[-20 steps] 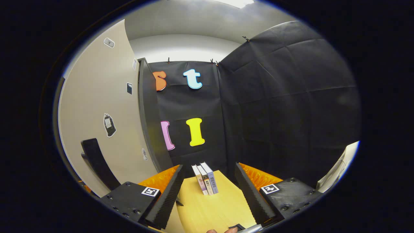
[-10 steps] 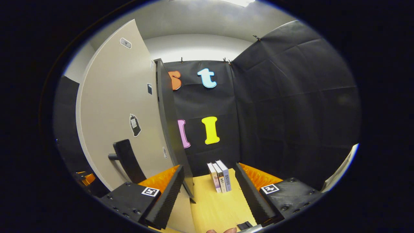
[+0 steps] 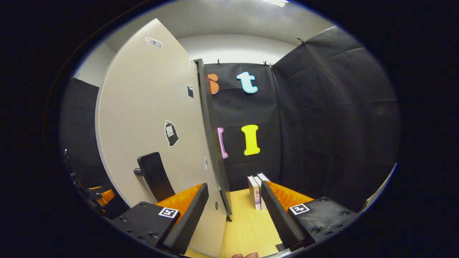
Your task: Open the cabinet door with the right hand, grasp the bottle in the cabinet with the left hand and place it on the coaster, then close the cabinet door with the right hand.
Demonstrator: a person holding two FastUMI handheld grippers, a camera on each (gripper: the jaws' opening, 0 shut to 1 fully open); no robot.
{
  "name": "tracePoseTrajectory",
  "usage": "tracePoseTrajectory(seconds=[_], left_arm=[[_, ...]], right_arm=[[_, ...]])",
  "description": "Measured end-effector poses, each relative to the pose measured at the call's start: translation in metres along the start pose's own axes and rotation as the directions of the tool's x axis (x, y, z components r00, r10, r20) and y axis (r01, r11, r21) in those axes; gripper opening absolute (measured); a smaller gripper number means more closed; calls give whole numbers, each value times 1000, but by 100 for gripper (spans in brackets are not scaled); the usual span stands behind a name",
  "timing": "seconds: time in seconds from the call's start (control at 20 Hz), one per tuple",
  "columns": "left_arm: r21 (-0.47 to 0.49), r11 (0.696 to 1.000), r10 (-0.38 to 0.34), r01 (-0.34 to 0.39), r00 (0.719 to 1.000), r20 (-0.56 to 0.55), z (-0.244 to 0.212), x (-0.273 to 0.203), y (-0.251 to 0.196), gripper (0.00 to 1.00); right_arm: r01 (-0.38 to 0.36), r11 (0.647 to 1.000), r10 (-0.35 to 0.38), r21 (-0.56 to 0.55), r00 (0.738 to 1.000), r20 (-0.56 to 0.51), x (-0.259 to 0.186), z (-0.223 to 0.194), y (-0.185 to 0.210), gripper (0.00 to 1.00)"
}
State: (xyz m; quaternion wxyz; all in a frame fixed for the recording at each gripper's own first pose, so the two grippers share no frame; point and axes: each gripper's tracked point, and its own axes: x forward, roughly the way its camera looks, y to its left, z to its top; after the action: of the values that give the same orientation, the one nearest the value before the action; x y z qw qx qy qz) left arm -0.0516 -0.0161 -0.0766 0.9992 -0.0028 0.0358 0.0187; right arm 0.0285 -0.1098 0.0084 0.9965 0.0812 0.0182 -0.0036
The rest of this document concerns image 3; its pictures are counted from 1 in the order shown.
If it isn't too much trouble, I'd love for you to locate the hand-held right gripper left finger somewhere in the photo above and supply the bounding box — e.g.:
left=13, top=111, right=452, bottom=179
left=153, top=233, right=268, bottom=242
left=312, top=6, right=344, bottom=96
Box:
left=109, top=183, right=209, bottom=255

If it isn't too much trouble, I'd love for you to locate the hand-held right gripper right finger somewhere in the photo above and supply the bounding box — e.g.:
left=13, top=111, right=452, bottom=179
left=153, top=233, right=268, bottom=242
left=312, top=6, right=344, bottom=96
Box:
left=260, top=180, right=359, bottom=251

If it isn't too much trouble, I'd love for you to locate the beige cabinet door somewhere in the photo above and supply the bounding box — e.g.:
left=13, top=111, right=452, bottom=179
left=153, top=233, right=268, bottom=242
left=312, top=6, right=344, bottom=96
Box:
left=95, top=19, right=228, bottom=258

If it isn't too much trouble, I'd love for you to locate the pink spine book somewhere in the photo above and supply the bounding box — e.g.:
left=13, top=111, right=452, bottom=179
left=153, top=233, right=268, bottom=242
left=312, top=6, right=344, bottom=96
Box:
left=247, top=176, right=261, bottom=210

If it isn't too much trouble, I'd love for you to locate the white spine book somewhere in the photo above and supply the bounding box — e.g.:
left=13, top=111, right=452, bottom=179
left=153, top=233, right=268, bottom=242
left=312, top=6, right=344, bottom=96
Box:
left=254, top=175, right=268, bottom=210

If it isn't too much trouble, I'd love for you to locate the black backdrop cloth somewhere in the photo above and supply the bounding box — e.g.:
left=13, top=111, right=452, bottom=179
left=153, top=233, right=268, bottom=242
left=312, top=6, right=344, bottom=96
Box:
left=59, top=26, right=400, bottom=220

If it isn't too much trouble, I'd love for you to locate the white cloth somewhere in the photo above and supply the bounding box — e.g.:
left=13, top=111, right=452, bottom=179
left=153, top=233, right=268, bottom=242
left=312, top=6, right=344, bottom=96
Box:
left=360, top=163, right=397, bottom=214

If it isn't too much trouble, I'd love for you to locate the long ceiling light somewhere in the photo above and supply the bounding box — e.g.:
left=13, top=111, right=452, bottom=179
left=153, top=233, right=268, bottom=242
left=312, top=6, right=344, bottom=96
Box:
left=260, top=0, right=290, bottom=8

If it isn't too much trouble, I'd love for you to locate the black door handle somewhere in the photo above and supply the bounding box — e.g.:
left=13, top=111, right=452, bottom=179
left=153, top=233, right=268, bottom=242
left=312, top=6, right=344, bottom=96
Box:
left=134, top=152, right=176, bottom=203

